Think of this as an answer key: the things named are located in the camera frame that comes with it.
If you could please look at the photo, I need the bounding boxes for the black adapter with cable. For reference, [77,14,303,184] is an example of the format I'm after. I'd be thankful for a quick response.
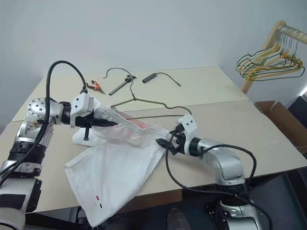
[142,72,182,87]

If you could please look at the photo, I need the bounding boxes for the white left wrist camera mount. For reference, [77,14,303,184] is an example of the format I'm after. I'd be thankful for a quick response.
[70,93,96,129]

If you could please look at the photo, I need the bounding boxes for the olive wire hanger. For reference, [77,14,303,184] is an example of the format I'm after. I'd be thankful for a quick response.
[102,67,193,120]

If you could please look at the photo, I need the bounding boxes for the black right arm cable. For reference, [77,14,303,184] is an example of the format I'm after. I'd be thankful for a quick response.
[201,143,257,183]

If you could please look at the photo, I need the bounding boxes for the open brown cardboard box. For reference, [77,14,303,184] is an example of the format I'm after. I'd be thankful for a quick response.
[254,100,307,154]

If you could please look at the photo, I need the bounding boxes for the orange handled pliers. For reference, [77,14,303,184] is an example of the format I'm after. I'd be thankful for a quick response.
[85,80,106,96]

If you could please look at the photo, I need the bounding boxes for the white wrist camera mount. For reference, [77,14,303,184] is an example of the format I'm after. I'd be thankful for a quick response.
[70,93,96,129]
[178,115,200,155]

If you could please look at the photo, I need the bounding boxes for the black caliper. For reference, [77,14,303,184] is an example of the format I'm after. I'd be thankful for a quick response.
[108,74,138,96]

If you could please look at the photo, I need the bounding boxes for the wooden clothes rack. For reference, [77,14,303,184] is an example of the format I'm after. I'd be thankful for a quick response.
[241,20,307,94]

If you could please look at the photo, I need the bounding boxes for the white shorts garment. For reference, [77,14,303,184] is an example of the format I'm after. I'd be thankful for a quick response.
[63,103,172,227]

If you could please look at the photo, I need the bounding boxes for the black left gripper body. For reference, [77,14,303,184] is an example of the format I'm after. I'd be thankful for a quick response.
[75,112,96,128]

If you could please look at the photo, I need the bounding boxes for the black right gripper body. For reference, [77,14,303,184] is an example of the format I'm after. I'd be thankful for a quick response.
[168,130,187,156]

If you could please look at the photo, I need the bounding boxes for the black case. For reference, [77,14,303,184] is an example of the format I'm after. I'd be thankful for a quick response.
[288,94,307,121]

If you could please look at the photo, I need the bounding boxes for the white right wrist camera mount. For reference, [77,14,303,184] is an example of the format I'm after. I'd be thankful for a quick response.
[178,115,200,155]

